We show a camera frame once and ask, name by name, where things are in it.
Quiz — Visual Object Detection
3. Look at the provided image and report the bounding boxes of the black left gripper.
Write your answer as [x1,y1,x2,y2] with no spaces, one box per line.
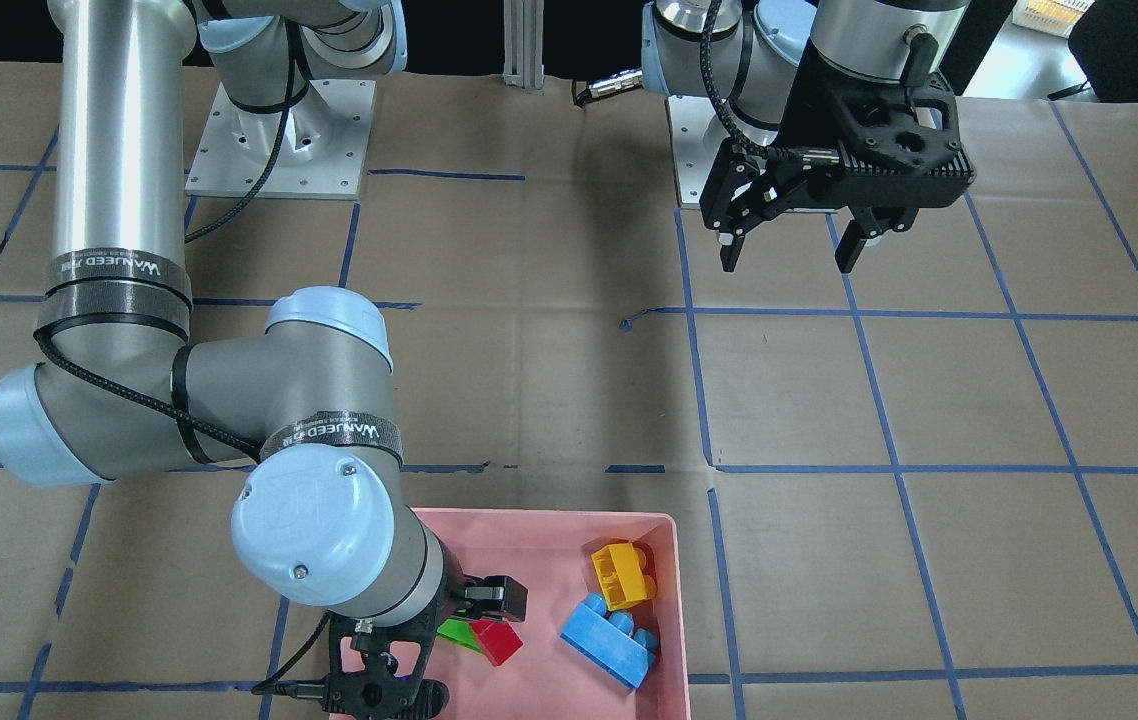
[700,45,976,274]

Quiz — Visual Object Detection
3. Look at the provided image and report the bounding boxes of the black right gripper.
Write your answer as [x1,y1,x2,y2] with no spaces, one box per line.
[325,601,455,719]

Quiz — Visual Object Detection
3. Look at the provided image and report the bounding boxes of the green toy block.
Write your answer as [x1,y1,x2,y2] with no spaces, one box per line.
[436,618,483,653]

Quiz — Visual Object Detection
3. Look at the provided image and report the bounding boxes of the red toy block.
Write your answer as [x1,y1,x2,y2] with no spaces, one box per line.
[469,619,523,667]

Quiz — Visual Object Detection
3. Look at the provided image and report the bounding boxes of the blue toy block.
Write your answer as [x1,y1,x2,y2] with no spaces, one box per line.
[559,593,660,692]

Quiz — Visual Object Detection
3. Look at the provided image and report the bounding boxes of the yellow toy block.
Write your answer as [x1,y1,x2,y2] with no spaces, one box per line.
[589,543,657,612]

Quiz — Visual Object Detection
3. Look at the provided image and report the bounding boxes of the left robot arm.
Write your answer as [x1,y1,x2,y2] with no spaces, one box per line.
[641,1,976,273]

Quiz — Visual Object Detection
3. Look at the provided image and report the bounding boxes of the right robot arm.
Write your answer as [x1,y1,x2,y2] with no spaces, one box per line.
[0,1,464,719]

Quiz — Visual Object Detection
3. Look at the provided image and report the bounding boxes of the pink plastic box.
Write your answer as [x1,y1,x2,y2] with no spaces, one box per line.
[418,507,691,719]

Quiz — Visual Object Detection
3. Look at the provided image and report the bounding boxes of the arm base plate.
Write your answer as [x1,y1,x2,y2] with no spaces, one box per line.
[185,78,378,201]
[666,96,841,214]

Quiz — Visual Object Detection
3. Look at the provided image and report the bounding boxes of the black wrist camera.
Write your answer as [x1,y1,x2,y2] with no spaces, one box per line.
[453,576,529,623]

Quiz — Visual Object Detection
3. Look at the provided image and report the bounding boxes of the aluminium frame post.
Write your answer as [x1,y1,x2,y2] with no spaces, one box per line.
[502,0,545,94]

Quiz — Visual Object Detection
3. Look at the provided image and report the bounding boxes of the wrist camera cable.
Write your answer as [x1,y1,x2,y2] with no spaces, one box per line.
[33,320,265,466]

